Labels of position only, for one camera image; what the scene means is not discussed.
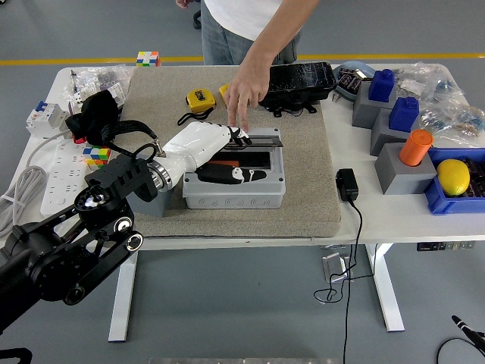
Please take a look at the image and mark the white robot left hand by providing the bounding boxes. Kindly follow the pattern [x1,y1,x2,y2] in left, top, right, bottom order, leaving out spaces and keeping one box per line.
[155,121,268,187]

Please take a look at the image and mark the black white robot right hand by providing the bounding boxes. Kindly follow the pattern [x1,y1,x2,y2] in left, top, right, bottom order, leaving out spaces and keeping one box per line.
[450,314,485,350]

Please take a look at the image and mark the person's left hand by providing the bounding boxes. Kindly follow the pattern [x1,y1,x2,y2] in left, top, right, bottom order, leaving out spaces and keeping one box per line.
[224,66,272,133]

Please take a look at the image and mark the grey enclosure box with lid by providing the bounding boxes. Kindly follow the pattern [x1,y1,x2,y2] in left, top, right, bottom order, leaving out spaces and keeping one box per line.
[182,127,286,209]

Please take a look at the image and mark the grey cube holder with hole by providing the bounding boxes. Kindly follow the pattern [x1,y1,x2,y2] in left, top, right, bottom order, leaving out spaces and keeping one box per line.
[127,181,174,218]

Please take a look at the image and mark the person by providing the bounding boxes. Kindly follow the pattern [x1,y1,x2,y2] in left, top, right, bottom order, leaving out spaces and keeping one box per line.
[175,0,321,66]

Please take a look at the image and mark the black cracked case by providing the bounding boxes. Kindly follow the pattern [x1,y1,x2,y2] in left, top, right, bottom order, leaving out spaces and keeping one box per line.
[257,61,338,118]

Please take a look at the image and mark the white-faced puzzle cube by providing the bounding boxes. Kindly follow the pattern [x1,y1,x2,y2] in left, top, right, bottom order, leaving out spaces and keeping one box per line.
[136,51,161,68]

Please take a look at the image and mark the table control panel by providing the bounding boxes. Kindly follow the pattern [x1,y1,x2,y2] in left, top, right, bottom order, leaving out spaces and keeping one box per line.
[416,240,475,252]

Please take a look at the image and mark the white table leg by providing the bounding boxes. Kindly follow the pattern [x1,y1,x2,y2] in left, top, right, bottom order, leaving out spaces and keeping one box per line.
[108,249,139,342]
[365,243,405,334]

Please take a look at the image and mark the colourful puzzle cube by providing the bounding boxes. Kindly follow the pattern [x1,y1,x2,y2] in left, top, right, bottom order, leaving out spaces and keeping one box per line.
[82,143,113,171]

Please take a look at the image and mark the grey-brown mat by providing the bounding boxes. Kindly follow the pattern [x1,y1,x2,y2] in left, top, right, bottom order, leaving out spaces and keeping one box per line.
[93,66,344,240]

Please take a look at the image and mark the pale blue tray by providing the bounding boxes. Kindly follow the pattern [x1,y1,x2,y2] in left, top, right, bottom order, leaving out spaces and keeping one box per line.
[333,60,377,102]

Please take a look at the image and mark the black cloth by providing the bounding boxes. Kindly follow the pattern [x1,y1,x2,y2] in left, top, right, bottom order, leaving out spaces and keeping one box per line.
[64,89,123,147]

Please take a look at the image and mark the clear bags of small parts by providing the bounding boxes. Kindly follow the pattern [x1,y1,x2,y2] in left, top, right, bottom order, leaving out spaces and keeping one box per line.
[67,64,136,111]

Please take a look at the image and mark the blue plastic bin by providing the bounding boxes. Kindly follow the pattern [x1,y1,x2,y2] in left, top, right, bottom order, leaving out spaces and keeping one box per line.
[423,146,485,216]

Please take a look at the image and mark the white power strip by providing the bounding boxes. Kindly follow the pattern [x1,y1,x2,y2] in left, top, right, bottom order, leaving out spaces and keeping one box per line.
[39,142,89,217]

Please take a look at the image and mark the blue block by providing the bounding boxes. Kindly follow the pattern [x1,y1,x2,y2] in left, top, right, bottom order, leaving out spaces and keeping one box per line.
[388,96,421,133]
[368,68,396,103]

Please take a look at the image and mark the black power adapter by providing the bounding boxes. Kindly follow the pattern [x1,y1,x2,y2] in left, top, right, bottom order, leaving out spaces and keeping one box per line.
[336,168,360,202]

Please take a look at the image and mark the dark parts in bin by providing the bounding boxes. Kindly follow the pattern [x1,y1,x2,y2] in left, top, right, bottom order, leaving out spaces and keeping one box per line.
[460,158,485,198]

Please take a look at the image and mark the yellow lemon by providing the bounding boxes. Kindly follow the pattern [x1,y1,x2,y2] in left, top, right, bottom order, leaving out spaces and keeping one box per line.
[436,158,471,197]

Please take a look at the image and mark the white circuit breaker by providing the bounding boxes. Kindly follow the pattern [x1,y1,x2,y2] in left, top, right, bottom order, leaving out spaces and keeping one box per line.
[25,100,73,140]

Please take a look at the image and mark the yellow tape measure with strap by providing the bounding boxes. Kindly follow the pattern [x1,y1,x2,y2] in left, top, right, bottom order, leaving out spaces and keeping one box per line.
[177,89,217,126]

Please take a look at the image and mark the metal bracket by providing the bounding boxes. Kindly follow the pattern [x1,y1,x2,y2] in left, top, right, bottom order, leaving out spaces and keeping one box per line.
[321,253,355,284]

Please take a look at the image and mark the black adapter cord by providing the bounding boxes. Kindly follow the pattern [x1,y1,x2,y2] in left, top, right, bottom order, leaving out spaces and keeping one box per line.
[313,199,380,364]

